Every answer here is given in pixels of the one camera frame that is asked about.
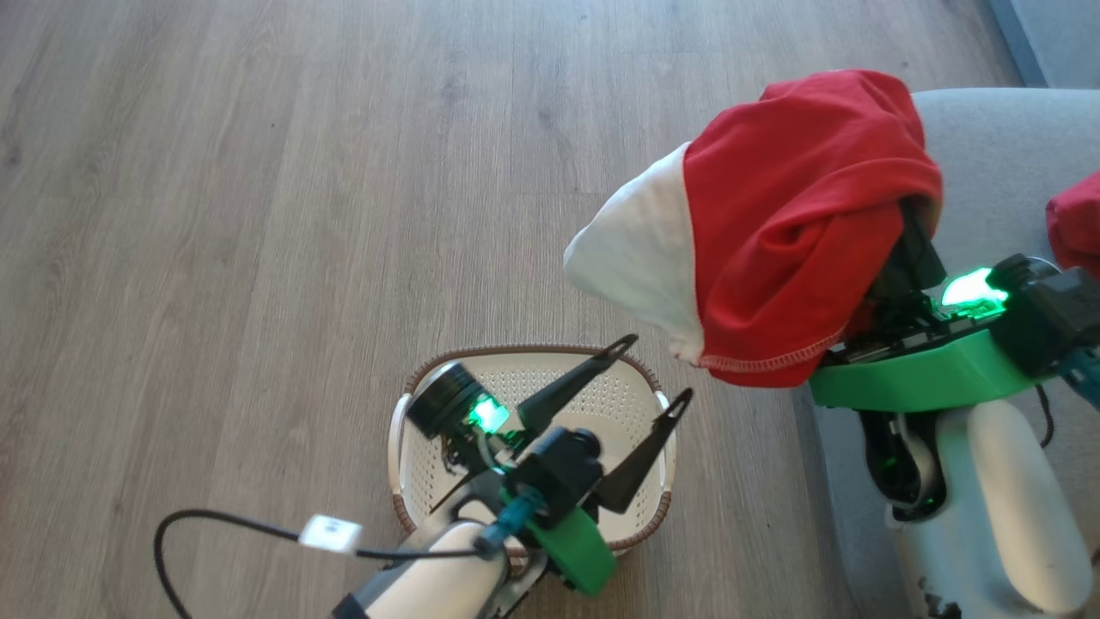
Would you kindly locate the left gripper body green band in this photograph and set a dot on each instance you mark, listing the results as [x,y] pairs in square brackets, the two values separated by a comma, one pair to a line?
[443,404]

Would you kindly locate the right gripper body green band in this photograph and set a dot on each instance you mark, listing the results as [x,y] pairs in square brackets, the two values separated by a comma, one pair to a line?
[911,374]

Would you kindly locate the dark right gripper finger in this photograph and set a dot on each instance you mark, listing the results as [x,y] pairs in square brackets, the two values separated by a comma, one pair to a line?
[911,254]

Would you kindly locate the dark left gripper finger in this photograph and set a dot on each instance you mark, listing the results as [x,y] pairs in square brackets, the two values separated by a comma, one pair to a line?
[576,383]
[649,456]

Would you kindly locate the red and white garment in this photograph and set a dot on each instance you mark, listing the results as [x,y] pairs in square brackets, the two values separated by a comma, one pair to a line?
[791,215]

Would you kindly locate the plain red garment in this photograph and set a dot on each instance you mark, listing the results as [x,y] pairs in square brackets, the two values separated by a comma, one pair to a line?
[1078,223]

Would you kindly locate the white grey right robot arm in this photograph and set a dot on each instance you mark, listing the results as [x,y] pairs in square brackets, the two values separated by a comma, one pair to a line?
[997,516]

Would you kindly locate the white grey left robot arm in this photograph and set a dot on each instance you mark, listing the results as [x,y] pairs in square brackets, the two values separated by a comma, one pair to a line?
[430,576]

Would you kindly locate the white perforated laundry basket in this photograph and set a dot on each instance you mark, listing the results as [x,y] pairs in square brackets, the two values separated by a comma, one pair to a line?
[430,464]

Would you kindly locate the grey fabric sofa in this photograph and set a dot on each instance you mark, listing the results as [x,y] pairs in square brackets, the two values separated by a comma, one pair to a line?
[988,172]

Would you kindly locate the grey-blue upholstered panel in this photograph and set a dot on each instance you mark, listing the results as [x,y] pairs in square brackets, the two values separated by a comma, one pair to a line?
[1061,34]

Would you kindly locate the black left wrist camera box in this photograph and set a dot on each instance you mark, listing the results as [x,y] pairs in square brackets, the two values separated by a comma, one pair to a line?
[557,473]

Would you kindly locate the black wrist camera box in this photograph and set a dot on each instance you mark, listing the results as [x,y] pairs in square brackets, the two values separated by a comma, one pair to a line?
[557,473]
[1053,314]

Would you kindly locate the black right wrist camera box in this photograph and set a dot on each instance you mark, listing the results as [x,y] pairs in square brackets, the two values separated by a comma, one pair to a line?
[1053,314]

